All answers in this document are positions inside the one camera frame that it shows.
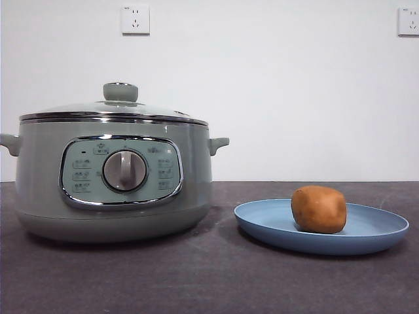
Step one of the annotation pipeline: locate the brown potato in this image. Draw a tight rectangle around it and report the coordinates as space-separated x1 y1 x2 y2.
290 184 348 235

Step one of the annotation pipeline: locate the grey-green electric steamer pot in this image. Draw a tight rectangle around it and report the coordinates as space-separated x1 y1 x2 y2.
0 118 230 244

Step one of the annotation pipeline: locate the white wall socket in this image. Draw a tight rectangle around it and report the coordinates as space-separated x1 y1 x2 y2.
121 5 151 36
397 6 419 37

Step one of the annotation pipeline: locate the glass lid with grey knob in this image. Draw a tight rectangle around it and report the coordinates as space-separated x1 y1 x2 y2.
18 82 210 127

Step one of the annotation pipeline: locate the blue round plate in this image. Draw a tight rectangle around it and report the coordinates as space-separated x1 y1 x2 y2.
232 198 410 256

